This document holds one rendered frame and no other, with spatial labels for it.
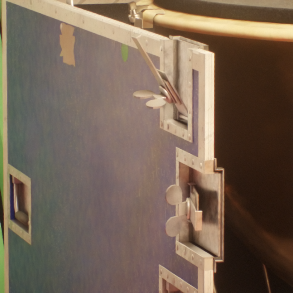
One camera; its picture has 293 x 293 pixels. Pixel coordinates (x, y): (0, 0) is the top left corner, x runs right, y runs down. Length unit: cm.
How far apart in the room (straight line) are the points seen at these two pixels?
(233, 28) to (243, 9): 4
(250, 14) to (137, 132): 22
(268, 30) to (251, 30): 3
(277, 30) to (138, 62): 18
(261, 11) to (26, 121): 63
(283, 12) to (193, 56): 30
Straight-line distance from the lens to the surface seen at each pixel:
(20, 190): 353
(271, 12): 287
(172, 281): 271
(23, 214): 348
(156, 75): 264
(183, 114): 267
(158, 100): 264
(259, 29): 285
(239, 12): 290
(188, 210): 261
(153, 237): 278
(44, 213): 332
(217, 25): 290
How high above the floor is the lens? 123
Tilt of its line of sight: 9 degrees down
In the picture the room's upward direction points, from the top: straight up
